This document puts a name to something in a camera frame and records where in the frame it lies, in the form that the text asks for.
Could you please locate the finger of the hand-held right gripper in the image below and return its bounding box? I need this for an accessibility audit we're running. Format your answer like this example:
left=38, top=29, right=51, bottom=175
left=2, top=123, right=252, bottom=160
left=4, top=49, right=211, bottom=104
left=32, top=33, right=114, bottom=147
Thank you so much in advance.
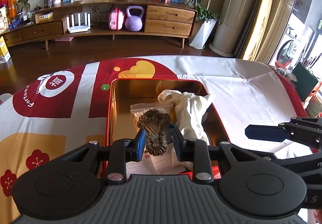
left=264, top=150, right=322, bottom=177
left=245, top=117, right=322, bottom=149

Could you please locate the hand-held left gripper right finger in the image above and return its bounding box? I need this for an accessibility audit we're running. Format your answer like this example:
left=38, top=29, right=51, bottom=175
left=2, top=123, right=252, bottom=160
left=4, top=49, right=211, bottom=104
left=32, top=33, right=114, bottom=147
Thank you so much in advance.
left=172, top=128, right=264, bottom=181

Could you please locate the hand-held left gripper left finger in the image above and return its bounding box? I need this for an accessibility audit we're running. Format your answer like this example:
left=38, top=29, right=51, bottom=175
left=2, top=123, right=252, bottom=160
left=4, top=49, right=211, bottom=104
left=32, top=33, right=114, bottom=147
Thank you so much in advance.
left=59, top=129, right=147, bottom=182

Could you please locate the brown scrunchie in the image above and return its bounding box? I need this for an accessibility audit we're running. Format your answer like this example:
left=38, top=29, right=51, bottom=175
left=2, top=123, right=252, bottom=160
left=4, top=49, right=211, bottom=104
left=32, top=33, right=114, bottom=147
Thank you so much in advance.
left=137, top=109, right=172, bottom=157

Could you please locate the white paper packet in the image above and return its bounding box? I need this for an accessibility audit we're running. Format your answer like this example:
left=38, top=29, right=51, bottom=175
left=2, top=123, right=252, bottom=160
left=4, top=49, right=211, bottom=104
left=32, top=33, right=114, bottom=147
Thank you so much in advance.
left=125, top=150, right=187, bottom=176

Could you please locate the white glove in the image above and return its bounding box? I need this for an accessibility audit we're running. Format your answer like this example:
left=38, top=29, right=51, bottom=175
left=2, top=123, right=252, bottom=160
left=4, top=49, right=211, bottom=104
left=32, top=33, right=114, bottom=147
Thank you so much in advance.
left=174, top=92, right=217, bottom=145

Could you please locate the bag of cotton swabs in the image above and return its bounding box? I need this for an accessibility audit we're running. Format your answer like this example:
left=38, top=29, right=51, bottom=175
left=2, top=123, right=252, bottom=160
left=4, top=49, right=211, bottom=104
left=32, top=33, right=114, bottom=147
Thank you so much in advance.
left=130, top=103, right=174, bottom=120

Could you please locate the white lace cloth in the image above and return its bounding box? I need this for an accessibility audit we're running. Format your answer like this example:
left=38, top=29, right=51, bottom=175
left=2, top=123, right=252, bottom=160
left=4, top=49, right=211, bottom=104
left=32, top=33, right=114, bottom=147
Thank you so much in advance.
left=157, top=89, right=182, bottom=104

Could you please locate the red tin box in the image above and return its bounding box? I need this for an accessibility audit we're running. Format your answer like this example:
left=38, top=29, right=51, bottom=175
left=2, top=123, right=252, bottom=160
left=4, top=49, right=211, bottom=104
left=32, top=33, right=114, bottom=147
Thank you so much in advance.
left=106, top=78, right=231, bottom=182

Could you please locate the pale green mug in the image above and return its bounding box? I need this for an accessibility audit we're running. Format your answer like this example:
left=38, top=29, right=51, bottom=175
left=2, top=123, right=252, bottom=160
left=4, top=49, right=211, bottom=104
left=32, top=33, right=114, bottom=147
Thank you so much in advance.
left=305, top=94, right=322, bottom=118

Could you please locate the red and white printed tablecloth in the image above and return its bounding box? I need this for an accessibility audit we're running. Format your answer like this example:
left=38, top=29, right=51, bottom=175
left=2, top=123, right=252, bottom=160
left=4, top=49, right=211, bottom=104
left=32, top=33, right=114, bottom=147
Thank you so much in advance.
left=0, top=55, right=322, bottom=224

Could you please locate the green and orange organizer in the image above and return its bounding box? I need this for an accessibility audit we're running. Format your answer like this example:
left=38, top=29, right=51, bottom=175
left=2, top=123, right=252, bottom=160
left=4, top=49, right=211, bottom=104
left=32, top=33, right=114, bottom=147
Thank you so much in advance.
left=292, top=61, right=322, bottom=102

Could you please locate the washing machine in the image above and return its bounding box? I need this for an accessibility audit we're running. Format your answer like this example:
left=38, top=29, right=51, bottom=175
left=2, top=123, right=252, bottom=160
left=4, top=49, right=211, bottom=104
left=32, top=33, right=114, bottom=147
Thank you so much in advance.
left=274, top=25, right=315, bottom=69

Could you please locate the yellow curtain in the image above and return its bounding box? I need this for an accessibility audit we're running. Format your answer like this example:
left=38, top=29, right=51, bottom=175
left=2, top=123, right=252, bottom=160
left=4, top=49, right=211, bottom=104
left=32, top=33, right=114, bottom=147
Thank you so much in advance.
left=242, top=0, right=295, bottom=64

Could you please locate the wooden tv cabinet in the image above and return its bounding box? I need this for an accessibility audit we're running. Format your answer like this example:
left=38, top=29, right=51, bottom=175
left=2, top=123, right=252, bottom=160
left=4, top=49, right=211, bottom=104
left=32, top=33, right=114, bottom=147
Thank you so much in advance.
left=0, top=0, right=198, bottom=50

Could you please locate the purple kettlebell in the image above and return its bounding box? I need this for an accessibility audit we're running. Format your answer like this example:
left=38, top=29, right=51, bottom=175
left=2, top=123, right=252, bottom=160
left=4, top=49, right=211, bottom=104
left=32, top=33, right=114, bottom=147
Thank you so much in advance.
left=125, top=5, right=145, bottom=32

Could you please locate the beige tower air conditioner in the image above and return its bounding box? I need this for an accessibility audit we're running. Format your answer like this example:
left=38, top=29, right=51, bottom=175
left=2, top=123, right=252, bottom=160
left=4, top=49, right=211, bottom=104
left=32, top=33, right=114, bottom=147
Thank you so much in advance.
left=209, top=0, right=264, bottom=58

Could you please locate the pink toy suitcase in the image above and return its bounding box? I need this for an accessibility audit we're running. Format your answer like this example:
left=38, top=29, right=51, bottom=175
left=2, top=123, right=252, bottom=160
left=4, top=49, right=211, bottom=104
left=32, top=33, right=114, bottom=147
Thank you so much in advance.
left=108, top=8, right=126, bottom=30

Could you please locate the white router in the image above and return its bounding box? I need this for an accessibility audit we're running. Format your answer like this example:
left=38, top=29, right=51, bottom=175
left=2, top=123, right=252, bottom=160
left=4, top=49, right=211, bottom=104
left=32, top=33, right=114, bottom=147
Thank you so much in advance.
left=66, top=12, right=91, bottom=33

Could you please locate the potted tree in white planter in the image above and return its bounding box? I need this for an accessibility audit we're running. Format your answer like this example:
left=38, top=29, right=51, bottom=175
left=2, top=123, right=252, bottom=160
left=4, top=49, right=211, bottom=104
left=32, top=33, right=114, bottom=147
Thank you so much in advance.
left=184, top=0, right=230, bottom=50

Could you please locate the small cream box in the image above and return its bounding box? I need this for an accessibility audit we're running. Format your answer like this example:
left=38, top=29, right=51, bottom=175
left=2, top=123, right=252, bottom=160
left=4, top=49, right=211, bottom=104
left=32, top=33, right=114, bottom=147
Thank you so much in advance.
left=34, top=11, right=54, bottom=23

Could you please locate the yellow carton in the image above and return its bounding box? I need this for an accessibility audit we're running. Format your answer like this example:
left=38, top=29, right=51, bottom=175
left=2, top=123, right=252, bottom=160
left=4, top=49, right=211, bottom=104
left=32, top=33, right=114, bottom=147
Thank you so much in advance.
left=0, top=35, right=12, bottom=64

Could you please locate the small potted orchid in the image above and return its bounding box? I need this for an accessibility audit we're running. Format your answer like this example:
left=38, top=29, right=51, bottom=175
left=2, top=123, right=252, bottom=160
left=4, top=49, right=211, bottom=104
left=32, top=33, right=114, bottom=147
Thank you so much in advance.
left=11, top=0, right=31, bottom=22

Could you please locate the yellow printed box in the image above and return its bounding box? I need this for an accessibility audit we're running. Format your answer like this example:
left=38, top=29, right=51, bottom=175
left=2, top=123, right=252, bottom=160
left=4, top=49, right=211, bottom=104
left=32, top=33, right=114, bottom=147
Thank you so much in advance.
left=0, top=5, right=11, bottom=32

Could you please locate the orange gift bag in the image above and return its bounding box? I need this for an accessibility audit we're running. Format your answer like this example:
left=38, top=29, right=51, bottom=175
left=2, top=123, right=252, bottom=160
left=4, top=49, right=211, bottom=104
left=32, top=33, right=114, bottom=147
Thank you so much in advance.
left=0, top=0, right=17, bottom=21

